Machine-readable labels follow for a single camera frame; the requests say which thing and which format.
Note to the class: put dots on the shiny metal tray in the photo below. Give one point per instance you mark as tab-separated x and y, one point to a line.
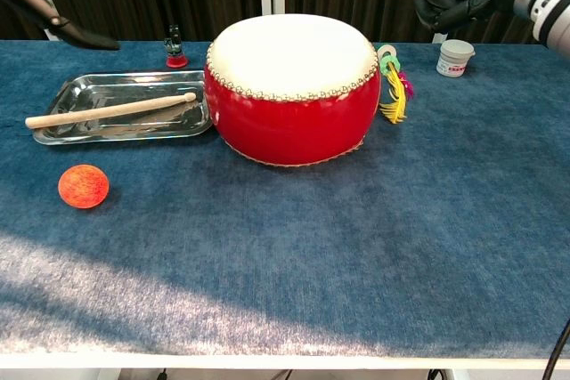
111	131

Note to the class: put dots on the wooden drumstick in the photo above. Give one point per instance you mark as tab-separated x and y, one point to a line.
107	110

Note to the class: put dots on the small white plastic jar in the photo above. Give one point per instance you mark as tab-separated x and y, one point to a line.
454	59

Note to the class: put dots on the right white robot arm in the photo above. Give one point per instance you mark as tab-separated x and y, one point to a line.
554	19

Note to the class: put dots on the red drum with white skin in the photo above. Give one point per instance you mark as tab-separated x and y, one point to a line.
294	122

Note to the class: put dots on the orange ball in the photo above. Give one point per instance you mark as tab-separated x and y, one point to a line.
83	186

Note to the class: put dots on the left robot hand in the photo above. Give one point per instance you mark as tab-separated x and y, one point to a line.
67	33

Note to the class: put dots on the small figurine with red base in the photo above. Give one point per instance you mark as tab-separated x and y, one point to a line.
176	57

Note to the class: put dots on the yellow tassel toy with rings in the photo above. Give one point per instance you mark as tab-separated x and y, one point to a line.
394	99

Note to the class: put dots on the blue table cloth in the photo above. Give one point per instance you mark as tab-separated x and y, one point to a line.
285	242

